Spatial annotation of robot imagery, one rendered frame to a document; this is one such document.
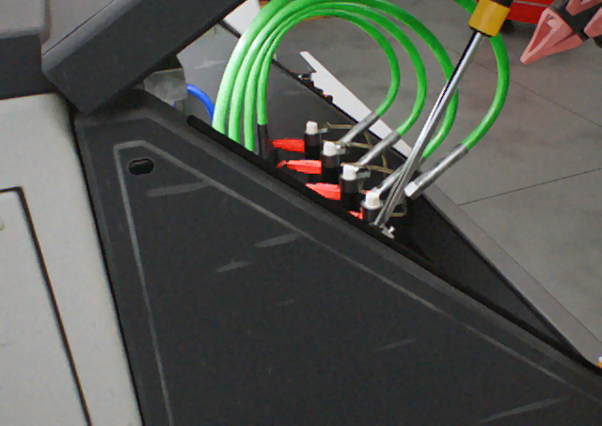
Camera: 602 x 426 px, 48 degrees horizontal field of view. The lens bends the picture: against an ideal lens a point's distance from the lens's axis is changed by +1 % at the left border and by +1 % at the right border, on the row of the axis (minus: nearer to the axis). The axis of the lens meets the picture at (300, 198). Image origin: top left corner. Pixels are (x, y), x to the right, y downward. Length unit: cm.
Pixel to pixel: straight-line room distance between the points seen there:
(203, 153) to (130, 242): 7
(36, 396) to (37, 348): 4
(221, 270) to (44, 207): 11
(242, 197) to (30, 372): 17
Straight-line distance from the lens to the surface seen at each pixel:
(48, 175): 37
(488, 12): 44
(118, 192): 38
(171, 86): 44
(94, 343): 44
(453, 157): 89
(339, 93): 161
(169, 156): 37
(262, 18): 72
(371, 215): 87
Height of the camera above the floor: 159
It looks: 31 degrees down
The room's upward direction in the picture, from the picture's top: 3 degrees counter-clockwise
